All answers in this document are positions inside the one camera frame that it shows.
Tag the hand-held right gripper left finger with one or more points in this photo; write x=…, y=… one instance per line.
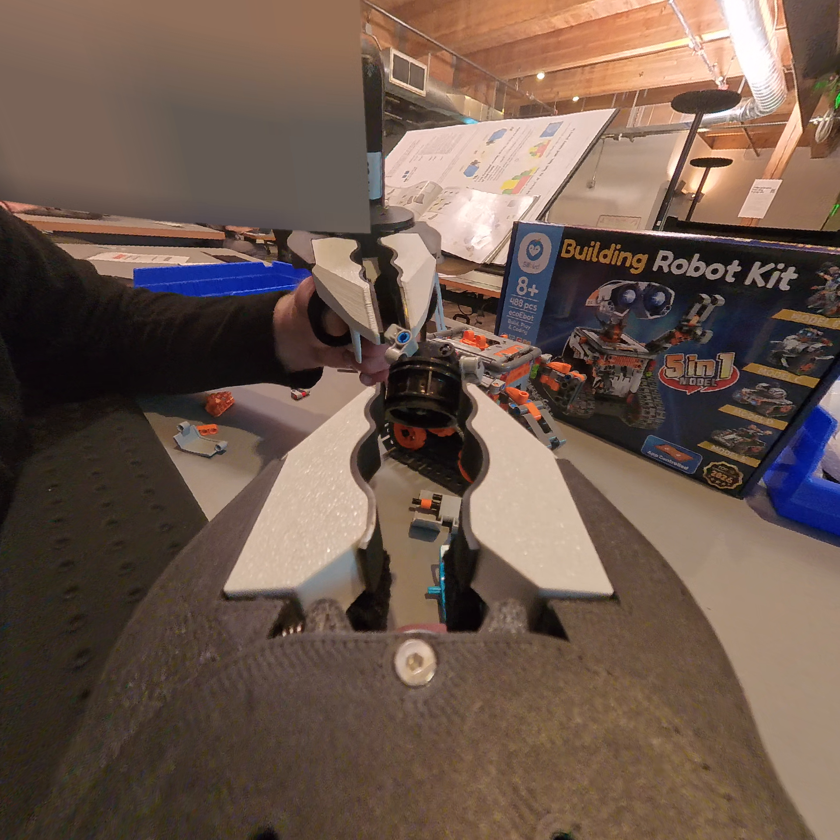
x=308, y=525

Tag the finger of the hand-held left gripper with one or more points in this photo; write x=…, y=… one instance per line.
x=341, y=289
x=417, y=275

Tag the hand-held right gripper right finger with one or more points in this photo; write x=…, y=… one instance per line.
x=531, y=525

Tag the grey toy connector piece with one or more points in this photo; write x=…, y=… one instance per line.
x=397, y=341

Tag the black toy wheel hub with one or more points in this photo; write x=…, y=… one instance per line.
x=420, y=387

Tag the person's left forearm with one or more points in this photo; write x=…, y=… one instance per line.
x=131, y=328

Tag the person's left hand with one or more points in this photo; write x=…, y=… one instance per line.
x=295, y=348

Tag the open instruction booklet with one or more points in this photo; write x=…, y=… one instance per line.
x=485, y=216

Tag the grey block assembly orange pins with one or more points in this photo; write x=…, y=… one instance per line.
x=430, y=522

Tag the blue plastic separator tool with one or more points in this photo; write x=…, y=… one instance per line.
x=443, y=584

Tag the grey orange tracked toy robot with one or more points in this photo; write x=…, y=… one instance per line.
x=505, y=358

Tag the small grey panel orange pin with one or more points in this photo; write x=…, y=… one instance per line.
x=203, y=446

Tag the orange toy piece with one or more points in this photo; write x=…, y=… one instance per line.
x=220, y=402

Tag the large white instruction sheet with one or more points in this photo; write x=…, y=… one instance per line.
x=571, y=138

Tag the background wooden desk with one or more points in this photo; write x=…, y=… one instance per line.
x=118, y=226

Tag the dark dimpled mat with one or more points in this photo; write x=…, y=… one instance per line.
x=79, y=558

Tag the dark blue robot kit box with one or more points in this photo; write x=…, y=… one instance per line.
x=656, y=315

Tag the blue storage bin with bags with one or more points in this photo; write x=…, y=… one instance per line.
x=804, y=479

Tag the clear plastic bags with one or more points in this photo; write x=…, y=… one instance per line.
x=832, y=433

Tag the short black stand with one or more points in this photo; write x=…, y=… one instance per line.
x=711, y=162

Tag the tall black stand pole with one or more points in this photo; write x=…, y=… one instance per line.
x=705, y=102

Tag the white wall notice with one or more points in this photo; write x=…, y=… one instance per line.
x=761, y=197

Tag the silver ventilation duct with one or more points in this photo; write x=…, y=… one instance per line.
x=761, y=72

